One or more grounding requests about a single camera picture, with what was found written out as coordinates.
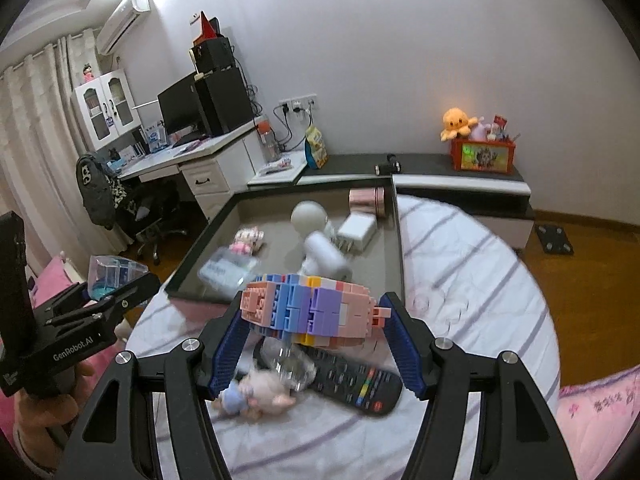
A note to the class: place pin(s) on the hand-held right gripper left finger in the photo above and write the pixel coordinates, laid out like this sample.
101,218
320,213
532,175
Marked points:
227,355

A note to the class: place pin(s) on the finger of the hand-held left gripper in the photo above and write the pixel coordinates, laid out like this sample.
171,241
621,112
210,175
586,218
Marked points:
65,300
135,291

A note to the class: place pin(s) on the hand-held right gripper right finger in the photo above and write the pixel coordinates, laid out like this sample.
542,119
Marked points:
407,350

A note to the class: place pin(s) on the clear plastic box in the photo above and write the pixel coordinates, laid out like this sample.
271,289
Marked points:
112,277

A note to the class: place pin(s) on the pastel building block toy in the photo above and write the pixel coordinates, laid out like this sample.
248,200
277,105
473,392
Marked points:
310,310

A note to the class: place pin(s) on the small pink block figure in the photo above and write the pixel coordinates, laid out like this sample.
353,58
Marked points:
247,241

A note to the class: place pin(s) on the white plug adapter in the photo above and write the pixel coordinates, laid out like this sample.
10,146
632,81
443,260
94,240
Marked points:
327,256

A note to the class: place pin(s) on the white square charger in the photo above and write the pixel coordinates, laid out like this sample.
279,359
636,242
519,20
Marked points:
356,230

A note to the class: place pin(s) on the rose gold cylinder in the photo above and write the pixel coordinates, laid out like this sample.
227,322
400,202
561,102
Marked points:
367,201

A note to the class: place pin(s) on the pink black-rimmed storage box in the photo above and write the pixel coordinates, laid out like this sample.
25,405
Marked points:
280,195

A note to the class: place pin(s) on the person's left hand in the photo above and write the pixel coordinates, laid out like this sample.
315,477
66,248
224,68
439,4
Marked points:
35,425

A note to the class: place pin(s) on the pink bed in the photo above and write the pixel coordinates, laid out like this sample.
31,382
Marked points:
50,272

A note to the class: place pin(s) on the black remote control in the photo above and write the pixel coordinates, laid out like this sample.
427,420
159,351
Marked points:
355,380

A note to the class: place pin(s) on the black office chair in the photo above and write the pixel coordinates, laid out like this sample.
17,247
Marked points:
150,215

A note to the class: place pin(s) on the grey black jacket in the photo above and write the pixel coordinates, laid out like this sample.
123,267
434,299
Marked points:
97,190

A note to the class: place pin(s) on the white desk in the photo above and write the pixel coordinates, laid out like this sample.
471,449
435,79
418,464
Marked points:
210,180

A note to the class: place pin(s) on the beige curtains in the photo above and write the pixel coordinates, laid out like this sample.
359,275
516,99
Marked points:
35,150

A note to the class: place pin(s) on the blue white box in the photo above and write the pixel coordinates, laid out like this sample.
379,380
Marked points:
155,139

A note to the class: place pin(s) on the black keyboard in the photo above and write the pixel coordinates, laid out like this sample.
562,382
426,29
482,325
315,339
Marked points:
190,140

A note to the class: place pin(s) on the white glass-door cabinet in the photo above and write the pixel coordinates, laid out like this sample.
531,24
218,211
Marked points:
106,110

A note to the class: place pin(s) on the black bathroom scale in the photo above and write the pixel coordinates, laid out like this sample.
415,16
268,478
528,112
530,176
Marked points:
554,239

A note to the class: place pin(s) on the small black device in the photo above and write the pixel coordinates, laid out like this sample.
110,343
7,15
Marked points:
387,166

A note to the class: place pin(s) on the pink papers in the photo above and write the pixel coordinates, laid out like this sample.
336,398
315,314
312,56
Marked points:
276,166

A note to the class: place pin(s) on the black computer monitor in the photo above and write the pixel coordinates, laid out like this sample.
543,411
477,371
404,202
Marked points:
181,105

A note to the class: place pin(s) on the orange-lidded clear jar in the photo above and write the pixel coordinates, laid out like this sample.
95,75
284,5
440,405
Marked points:
268,137

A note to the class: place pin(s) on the pink printed bedding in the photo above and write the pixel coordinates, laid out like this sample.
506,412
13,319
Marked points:
600,420

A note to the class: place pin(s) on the red toy storage crate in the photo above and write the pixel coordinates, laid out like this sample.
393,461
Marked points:
482,156

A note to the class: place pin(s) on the black computer tower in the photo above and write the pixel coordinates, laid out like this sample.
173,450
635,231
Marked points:
224,100

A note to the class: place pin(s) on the small pink doll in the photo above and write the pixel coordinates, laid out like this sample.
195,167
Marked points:
88,74

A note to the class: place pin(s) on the yellow blue snack bag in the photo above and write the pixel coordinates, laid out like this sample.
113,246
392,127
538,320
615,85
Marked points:
316,147

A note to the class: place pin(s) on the orange octopus plush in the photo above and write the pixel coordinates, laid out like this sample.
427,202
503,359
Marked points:
457,122

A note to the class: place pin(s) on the black speaker box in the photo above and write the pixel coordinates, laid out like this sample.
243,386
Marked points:
212,55

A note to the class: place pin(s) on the white air conditioner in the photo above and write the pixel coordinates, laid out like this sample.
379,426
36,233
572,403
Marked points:
122,22

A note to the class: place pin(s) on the red triangular ornament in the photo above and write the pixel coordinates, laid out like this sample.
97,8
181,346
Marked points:
205,27

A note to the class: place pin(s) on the white wall power outlet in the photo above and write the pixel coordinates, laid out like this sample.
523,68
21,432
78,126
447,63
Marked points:
297,102

